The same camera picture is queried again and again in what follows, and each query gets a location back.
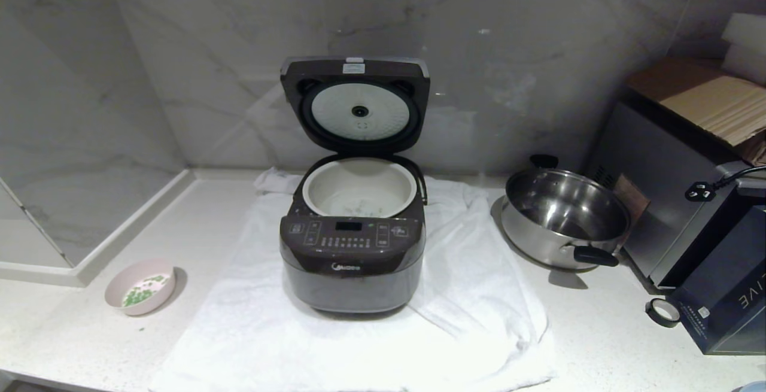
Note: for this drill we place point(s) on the white inner pot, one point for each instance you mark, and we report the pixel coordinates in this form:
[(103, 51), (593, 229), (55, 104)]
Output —
[(359, 191)]

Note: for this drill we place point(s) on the rice cooker lid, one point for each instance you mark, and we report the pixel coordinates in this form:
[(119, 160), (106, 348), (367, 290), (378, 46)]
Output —
[(355, 105)]

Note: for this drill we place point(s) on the dark grey rice cooker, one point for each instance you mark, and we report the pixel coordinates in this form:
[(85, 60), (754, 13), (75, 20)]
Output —
[(353, 272)]

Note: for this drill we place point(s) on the stainless steel pot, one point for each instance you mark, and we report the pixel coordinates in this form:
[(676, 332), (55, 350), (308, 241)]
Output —
[(562, 218)]

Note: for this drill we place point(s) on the pink bowl with green beans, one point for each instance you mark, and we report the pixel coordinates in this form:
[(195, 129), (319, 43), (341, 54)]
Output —
[(140, 287)]

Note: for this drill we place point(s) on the white towel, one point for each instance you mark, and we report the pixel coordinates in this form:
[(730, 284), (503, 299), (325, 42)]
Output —
[(479, 296)]

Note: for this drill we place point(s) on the silver oven appliance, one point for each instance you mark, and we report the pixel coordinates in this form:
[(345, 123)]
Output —
[(664, 200)]

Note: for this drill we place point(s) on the black tape roll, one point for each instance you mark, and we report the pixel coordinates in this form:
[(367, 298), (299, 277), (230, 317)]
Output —
[(663, 312)]

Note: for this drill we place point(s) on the black power plug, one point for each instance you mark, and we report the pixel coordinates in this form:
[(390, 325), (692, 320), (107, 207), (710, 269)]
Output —
[(700, 191)]

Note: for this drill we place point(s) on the brown cardboard sheet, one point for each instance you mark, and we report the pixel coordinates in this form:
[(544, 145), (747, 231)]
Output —
[(700, 96)]

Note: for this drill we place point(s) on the dark blue box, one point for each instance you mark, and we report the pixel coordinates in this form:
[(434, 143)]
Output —
[(727, 284)]

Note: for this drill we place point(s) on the white foam block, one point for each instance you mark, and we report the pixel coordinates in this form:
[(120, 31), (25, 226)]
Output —
[(745, 45)]

